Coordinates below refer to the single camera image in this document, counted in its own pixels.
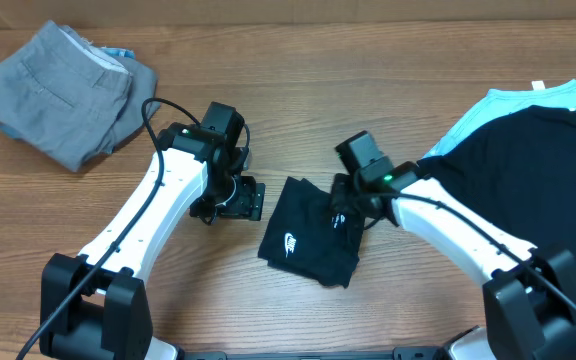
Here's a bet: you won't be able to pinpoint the black t-shirt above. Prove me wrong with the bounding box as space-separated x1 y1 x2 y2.
258 177 365 288
418 106 576 261

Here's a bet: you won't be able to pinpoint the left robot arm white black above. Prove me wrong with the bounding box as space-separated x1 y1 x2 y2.
18 102 265 360

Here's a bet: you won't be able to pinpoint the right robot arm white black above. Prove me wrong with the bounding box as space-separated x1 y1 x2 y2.
331 131 576 360

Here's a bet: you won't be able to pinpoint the folded blue white cloth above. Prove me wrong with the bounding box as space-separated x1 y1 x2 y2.
101 47 135 59

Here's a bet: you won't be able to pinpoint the folded grey trousers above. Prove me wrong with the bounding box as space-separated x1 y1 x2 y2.
0 21 159 172

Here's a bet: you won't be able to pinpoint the black t-shirt in pile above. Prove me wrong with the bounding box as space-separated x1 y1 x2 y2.
418 106 576 261

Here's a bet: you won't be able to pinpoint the light blue t-shirt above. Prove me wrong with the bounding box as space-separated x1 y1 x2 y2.
424 79 576 158

